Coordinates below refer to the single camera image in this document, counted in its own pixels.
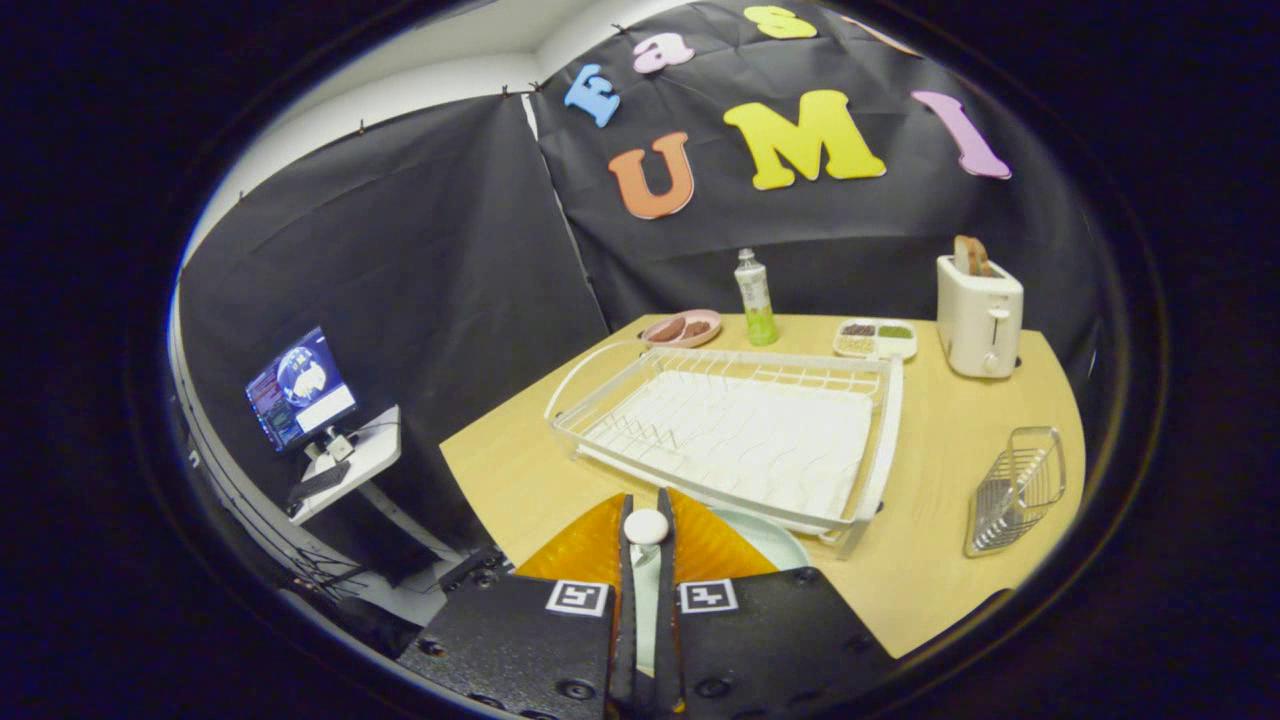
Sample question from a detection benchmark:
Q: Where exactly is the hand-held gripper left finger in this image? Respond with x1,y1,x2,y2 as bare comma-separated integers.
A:
397,492,636,720

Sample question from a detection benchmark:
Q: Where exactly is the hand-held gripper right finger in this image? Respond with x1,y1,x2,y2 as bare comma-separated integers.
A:
655,488,901,720

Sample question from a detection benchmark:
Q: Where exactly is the pale green plate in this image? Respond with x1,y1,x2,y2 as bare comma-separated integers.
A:
632,507,813,673

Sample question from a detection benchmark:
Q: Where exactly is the white wire dish rack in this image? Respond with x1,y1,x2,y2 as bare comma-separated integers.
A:
544,342,905,561

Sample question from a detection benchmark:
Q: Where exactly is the silver wire basket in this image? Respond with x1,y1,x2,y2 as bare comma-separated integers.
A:
964,426,1067,558

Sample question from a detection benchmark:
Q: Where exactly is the white divided dish with grains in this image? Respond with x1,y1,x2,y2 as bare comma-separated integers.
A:
833,318,918,362

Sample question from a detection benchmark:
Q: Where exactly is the pink plate with food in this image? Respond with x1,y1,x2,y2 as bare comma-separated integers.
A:
641,309,723,349

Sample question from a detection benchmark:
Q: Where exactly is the white drying mat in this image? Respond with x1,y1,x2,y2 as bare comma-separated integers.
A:
580,372,874,521

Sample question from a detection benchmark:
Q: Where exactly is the white side table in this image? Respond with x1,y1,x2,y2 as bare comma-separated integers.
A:
288,404,463,563

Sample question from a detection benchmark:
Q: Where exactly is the black keyboard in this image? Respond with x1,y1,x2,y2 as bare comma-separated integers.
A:
288,462,353,505

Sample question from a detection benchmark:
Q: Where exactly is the computer monitor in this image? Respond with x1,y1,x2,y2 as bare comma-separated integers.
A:
245,326,359,453

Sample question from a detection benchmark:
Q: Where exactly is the clear bottle with green liquid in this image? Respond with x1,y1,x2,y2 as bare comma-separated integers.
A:
735,248,780,347

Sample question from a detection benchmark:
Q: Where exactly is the cream white toaster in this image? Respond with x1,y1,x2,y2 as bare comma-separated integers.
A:
936,254,1025,379

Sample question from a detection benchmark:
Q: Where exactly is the black backdrop cloth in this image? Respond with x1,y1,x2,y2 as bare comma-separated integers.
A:
175,0,1111,561

